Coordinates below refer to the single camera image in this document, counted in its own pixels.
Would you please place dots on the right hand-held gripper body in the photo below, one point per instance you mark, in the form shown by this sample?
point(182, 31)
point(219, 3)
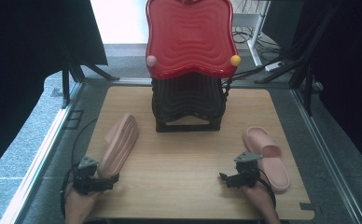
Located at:
point(247, 169)

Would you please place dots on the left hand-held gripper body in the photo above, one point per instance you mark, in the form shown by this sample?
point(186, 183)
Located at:
point(84, 179)

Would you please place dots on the pink slipper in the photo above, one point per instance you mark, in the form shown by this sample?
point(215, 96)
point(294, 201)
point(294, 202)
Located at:
point(121, 143)
point(271, 161)

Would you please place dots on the red and black shoe rack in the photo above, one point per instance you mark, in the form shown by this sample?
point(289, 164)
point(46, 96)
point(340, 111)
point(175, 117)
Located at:
point(190, 40)

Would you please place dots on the black metal stand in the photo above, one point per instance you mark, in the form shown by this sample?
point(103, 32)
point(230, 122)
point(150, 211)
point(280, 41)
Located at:
point(303, 49)
point(73, 77)

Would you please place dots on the white power strip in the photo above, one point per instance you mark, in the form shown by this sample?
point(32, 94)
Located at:
point(274, 66)

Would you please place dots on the yellow ball knob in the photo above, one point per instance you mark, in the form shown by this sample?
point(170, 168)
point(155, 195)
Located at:
point(235, 60)

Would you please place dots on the pink ball knob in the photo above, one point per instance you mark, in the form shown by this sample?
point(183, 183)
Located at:
point(151, 60)

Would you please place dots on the dark curtain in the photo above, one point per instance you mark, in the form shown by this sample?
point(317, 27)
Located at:
point(350, 62)
point(30, 46)

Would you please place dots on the aluminium frame rail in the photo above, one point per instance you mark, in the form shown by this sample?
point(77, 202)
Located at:
point(42, 155)
point(328, 155)
point(132, 81)

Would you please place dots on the white metal desk frame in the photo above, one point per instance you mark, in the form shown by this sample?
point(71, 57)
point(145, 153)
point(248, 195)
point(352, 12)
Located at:
point(254, 31)

